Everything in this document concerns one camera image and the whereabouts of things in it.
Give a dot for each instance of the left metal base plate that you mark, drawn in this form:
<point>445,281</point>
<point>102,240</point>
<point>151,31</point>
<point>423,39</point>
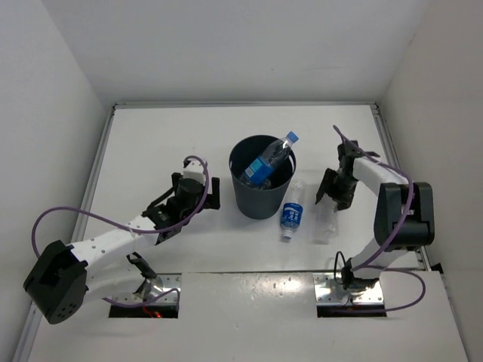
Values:
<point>165,289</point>

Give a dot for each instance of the clear unlabelled plastic bottle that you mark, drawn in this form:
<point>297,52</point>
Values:
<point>325,224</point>

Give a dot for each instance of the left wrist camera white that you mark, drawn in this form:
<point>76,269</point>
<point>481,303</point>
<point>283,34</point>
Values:
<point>194,170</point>

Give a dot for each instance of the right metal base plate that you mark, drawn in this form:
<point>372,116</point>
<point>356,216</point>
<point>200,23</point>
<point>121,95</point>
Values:
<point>329,293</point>

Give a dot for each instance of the metal base plate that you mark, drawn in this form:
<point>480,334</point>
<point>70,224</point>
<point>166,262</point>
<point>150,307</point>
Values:
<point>329,293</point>
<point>165,289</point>

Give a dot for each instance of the aluminium frame rail left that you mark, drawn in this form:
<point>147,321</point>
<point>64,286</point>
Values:
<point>94,174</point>

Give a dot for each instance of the dark round waste bin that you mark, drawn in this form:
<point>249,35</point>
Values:
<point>259,203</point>

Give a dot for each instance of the blue cap water bottle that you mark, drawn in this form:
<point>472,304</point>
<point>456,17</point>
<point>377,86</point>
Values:
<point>257,174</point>

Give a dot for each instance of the white cap blue label bottle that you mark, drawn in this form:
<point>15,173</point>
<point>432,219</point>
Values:
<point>292,210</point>

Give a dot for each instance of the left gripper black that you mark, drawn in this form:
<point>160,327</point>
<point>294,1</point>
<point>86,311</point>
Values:
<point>212,200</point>

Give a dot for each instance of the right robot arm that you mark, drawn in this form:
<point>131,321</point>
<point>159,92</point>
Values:
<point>404,217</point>

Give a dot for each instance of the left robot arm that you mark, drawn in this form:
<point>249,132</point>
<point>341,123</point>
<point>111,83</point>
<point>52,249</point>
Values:
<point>58,282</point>

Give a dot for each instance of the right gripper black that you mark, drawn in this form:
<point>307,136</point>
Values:
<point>343,200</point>

